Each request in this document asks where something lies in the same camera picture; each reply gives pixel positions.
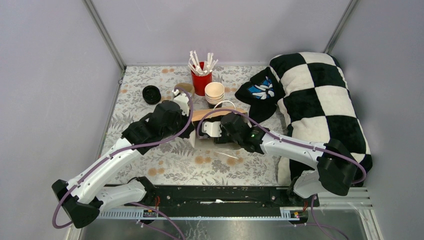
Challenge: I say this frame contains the black cloth blue print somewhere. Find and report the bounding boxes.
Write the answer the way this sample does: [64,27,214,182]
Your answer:
[235,67,285,123]

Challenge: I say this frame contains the right aluminium frame post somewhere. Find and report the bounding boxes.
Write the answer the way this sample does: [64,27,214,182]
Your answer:
[323,0,361,54]

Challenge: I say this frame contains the left aluminium frame post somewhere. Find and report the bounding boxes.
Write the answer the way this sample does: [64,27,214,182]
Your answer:
[82,0,126,73]

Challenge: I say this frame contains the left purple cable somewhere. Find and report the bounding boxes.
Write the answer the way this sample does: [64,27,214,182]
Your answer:
[51,86,195,240]

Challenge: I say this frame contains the stacked cardboard cup carriers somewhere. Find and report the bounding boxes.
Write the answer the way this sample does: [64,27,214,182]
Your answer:
[174,82,195,97]

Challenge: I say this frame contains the stack of black lids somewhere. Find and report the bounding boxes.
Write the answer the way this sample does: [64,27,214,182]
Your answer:
[142,85,162,105]

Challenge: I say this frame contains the stack of paper cups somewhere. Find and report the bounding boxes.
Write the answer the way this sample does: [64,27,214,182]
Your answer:
[204,82,225,109]

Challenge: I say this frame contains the red straw holder cup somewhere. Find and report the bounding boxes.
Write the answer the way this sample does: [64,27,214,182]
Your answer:
[188,61,213,96]

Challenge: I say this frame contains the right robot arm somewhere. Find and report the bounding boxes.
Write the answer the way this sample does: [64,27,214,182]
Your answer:
[220,112,358,206]

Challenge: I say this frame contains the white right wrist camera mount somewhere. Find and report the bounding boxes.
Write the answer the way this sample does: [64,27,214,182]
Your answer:
[200,121,222,138]

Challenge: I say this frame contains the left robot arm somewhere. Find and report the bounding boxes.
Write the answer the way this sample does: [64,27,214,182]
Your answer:
[51,90,194,229]

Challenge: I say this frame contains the brown paper takeout bag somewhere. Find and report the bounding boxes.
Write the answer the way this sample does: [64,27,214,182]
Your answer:
[188,99,249,155]

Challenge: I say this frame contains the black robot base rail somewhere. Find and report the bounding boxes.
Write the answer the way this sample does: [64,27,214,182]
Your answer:
[141,185,319,218]

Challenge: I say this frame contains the aluminium frame post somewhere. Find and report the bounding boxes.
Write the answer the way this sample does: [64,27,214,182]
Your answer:
[323,0,361,54]
[82,0,126,73]

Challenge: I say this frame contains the floral patterned table mat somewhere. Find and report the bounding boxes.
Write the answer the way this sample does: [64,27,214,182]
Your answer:
[103,66,303,186]

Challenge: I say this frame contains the black white checkered pillow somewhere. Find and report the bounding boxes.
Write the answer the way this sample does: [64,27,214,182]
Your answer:
[269,52,373,172]

